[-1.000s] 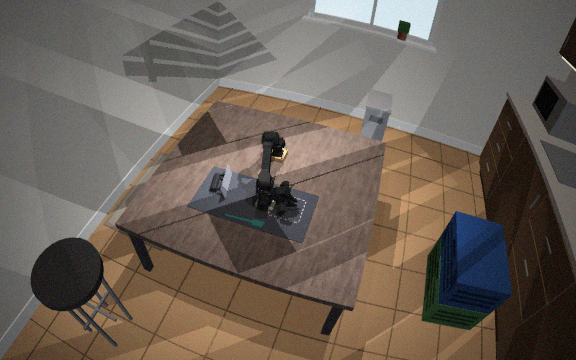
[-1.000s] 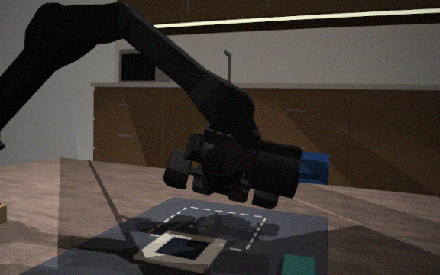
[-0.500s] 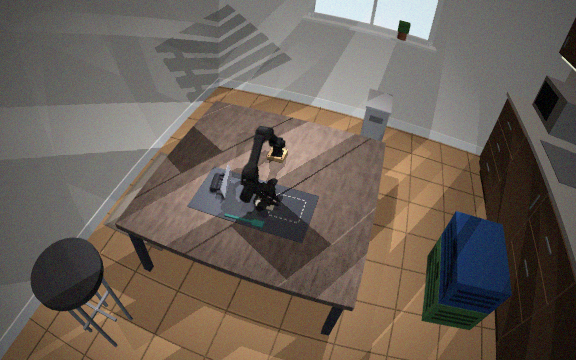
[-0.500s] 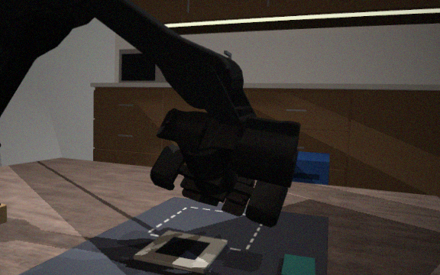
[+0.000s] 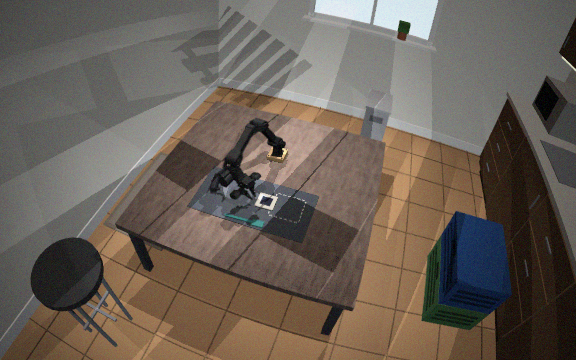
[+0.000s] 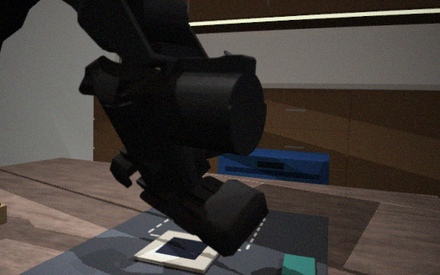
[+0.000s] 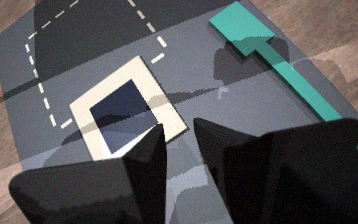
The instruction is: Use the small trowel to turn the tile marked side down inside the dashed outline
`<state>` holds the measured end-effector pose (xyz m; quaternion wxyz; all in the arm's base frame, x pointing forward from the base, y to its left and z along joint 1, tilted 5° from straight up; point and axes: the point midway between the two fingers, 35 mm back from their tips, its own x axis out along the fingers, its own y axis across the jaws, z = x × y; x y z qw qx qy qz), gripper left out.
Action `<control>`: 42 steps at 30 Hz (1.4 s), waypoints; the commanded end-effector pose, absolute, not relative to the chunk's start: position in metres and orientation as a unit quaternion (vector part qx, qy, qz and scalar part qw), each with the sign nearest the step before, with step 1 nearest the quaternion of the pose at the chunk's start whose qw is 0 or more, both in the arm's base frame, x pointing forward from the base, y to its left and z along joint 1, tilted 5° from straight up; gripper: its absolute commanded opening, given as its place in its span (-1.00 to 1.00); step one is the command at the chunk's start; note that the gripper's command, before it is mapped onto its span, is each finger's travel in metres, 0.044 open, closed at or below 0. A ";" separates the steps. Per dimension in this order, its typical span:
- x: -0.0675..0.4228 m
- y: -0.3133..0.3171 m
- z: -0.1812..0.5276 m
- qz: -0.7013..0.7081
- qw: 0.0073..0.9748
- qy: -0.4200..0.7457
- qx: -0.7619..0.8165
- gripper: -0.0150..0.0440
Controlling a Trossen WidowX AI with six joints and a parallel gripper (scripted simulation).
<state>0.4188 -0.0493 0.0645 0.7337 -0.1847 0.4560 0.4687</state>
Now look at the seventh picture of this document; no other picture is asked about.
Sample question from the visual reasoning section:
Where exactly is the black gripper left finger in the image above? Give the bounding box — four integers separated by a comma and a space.
8, 123, 167, 224

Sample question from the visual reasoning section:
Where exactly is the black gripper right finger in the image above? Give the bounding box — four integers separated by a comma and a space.
193, 118, 358, 224

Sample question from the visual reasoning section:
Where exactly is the cream square tile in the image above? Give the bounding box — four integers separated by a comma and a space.
69, 56, 187, 161

